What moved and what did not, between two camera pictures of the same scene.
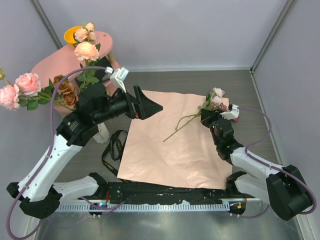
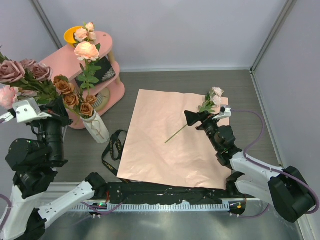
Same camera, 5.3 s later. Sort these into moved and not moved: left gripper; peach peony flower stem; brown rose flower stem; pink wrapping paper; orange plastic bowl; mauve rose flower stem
Moved: mauve rose flower stem; left gripper
Not moved: brown rose flower stem; peach peony flower stem; pink wrapping paper; orange plastic bowl
